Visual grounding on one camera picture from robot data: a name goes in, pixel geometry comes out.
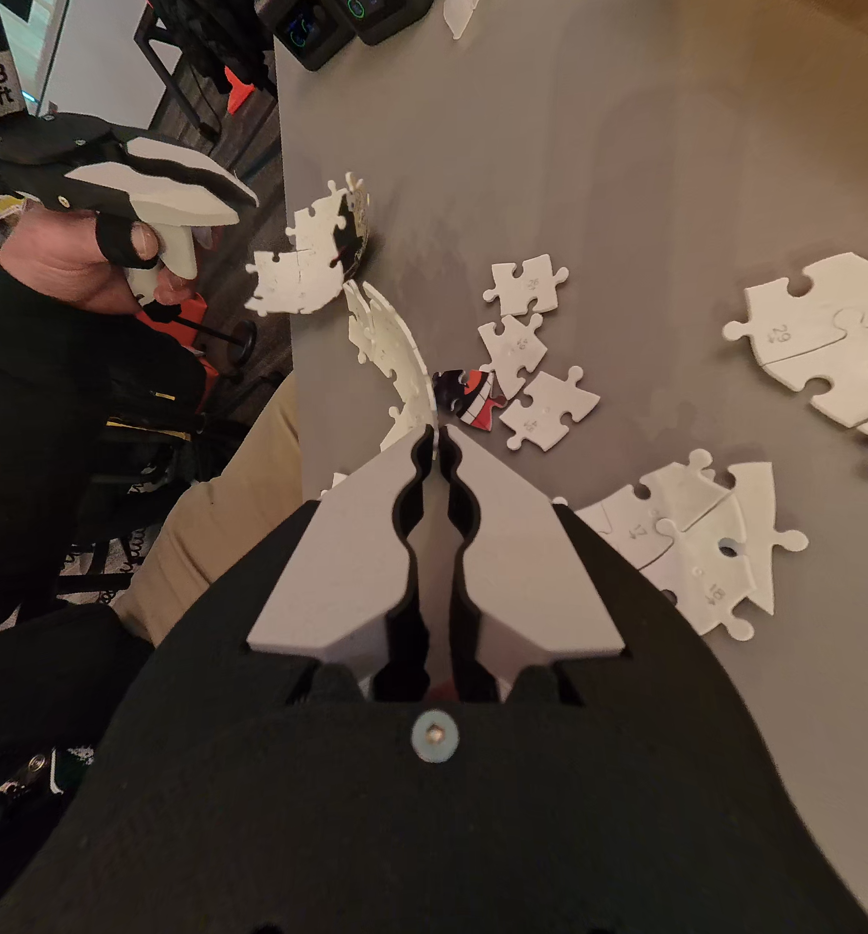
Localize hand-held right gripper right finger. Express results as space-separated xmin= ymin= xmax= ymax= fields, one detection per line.
xmin=437 ymin=423 xmax=627 ymax=703

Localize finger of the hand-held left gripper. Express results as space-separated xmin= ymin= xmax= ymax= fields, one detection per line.
xmin=68 ymin=162 xmax=242 ymax=226
xmin=123 ymin=136 xmax=261 ymax=209

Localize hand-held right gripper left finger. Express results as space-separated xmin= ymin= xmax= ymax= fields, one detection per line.
xmin=244 ymin=423 xmax=436 ymax=703

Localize white puzzle cluster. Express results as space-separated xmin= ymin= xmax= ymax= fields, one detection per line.
xmin=246 ymin=172 xmax=371 ymax=317

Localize curved white puzzle ball section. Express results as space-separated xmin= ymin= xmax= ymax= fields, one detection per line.
xmin=320 ymin=281 xmax=438 ymax=499

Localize joined white puzzle pieces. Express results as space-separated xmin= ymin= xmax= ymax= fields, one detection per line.
xmin=723 ymin=251 xmax=868 ymax=476
xmin=574 ymin=448 xmax=810 ymax=642

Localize red black printed puzzle piece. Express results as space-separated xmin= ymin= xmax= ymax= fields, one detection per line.
xmin=431 ymin=368 xmax=509 ymax=431

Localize person's left hand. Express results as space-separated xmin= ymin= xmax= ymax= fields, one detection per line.
xmin=0 ymin=210 xmax=219 ymax=317

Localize small orange object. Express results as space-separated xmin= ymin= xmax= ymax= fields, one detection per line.
xmin=225 ymin=64 xmax=257 ymax=115

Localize person's beige trouser leg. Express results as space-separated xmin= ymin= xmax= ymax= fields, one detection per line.
xmin=111 ymin=371 xmax=312 ymax=648

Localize black rod with round base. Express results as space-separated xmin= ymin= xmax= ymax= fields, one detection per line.
xmin=141 ymin=302 xmax=260 ymax=367

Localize black device with round display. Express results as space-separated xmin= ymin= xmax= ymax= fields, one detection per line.
xmin=332 ymin=0 xmax=435 ymax=47
xmin=255 ymin=0 xmax=356 ymax=72

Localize green white badge card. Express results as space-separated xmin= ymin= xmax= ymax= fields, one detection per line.
xmin=47 ymin=744 xmax=97 ymax=798

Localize metal badge clip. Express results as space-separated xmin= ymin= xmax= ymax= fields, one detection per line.
xmin=0 ymin=755 xmax=50 ymax=798

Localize black metal frame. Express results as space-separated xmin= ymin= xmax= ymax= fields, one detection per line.
xmin=133 ymin=0 xmax=279 ymax=150

